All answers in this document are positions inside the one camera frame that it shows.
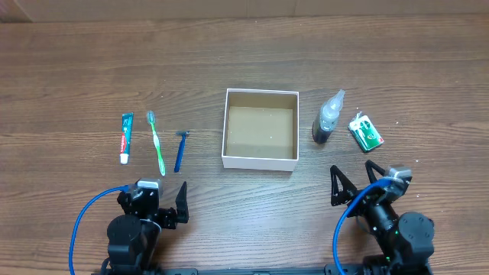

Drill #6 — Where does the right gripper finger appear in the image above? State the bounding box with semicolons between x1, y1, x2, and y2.
330;165;358;206
365;160;385;183

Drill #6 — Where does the green Dettol soap bar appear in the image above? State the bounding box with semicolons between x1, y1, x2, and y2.
348;112;384;153

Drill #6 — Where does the clear bottle with dark liquid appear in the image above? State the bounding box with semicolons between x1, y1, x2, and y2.
312;89;345;144

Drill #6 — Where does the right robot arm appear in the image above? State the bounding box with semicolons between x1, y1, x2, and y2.
325;160;435;274

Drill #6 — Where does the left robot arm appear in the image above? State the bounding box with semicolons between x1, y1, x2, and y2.
100;178;189;274

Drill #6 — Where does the blue disposable razor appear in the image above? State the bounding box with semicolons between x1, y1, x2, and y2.
173;131;189;173

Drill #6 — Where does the Colgate toothpaste tube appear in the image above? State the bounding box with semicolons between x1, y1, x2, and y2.
119;112;134;165

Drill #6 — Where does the green white toothbrush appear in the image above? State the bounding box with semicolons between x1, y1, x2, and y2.
147;111;166;176

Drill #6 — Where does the white cardboard box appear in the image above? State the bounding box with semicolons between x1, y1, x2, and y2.
221;89;300;172

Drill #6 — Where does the right blue cable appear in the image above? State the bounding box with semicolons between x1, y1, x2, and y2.
332;178;394;275

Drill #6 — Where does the blue cable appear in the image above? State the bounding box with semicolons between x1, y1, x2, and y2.
332;178;394;275
68;185;130;275

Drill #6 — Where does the left blue cable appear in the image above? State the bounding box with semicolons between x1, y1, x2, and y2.
68;185;130;275

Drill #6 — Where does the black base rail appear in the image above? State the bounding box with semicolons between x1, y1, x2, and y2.
91;263;432;275

